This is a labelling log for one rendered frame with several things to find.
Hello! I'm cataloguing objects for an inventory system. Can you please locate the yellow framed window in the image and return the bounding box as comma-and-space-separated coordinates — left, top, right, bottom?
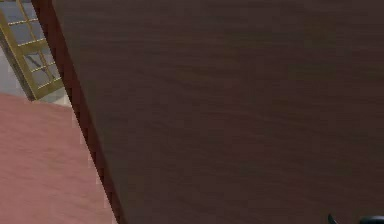
0, 0, 65, 102

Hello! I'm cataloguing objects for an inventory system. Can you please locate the black door handle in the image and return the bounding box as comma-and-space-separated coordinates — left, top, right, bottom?
327, 213, 384, 224

